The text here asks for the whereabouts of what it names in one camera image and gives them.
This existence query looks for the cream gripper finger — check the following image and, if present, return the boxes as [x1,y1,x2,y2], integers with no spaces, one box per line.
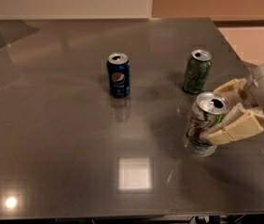
[214,78,249,105]
[204,103,264,145]

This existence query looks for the green soda can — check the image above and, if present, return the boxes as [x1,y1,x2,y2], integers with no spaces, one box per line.
[183,49,212,94]

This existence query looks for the blue Pepsi can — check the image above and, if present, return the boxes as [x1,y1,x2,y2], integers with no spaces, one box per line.
[106,52,131,98]

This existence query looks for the white 7up can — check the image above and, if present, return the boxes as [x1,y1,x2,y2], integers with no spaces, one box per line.
[183,91,230,157]

